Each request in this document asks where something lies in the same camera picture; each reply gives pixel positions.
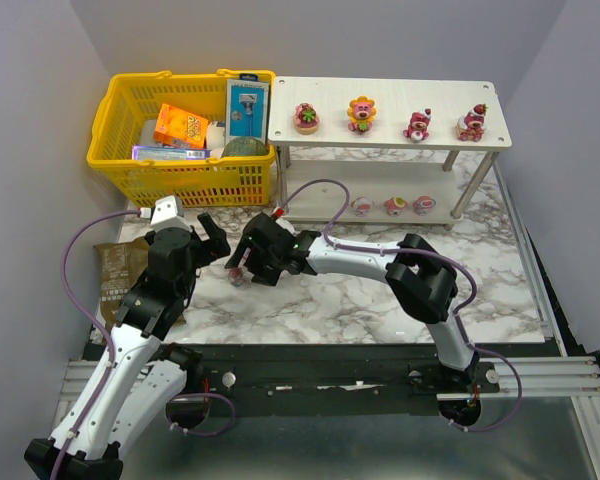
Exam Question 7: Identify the pink bear shell toy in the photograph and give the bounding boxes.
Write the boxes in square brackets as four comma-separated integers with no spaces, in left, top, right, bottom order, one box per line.
[350,197,374,217]

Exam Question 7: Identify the pink bear yellow-hat toy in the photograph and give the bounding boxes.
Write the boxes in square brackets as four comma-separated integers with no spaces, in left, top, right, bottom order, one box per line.
[384,197,408,217]

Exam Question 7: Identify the pink bear cake toy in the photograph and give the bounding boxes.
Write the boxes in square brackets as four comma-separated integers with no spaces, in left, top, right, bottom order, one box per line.
[293,103,320,135]

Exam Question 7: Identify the pink bear sunflower toy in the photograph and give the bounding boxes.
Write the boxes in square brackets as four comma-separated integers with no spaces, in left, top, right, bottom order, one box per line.
[347,96,376,134]

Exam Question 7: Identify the pink bear white-hat toy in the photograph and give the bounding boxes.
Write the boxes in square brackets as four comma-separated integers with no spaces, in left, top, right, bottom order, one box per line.
[403,108,432,143]

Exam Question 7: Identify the pink bear strawberry toy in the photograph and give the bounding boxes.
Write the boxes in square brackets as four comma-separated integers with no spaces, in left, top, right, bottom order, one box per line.
[456,103,488,142]

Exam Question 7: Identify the pink bear flower-wreath toy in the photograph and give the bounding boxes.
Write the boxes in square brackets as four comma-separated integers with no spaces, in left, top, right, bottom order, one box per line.
[228,267,244,287]

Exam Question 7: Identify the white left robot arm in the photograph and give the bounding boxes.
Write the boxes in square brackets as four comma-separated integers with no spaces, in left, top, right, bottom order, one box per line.
[24,201,231,479]

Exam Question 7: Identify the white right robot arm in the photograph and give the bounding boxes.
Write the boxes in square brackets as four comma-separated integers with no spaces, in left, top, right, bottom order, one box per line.
[225,213,479,385]

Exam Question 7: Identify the white two-tier shelf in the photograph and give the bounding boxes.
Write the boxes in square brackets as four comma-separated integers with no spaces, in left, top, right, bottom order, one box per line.
[268,76,512,228]

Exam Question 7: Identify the yellow plastic basket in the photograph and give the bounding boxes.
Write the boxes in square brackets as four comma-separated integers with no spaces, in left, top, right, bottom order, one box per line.
[86,69,276,208]

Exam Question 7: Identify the brown paper bag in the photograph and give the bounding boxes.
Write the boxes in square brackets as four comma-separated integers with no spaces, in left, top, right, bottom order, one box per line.
[92,237,187,329]

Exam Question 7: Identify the green melon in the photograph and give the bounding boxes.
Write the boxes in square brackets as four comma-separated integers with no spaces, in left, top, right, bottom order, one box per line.
[222,136,269,158]

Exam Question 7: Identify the white item in basket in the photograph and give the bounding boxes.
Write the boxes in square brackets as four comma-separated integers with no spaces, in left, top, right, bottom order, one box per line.
[205,121,226,150]

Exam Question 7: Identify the purple flat box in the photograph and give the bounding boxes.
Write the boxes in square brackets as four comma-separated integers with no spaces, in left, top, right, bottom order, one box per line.
[131,145,212,161]

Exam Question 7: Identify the orange snack box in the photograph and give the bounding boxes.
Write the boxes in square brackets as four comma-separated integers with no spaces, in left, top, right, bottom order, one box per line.
[153,103,210,149]

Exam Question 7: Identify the blue razor package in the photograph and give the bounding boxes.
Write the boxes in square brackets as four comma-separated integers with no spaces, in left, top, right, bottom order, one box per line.
[225,79,269,143]

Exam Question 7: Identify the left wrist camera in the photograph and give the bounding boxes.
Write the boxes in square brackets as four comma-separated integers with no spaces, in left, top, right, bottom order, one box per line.
[139,195,191,232]

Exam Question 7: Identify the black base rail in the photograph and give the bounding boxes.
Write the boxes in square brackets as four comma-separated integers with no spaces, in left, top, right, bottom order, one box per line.
[129,342,536,419]

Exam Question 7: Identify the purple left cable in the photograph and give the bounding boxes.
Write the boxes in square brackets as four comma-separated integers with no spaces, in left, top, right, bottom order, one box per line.
[47,209,149,480]

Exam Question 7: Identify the purple cable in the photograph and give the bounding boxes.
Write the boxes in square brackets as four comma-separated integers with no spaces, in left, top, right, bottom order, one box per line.
[279,178,524,434]
[47,209,149,480]

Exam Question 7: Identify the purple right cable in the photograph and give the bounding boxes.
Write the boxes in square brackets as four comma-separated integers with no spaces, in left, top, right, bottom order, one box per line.
[279,178,524,434]

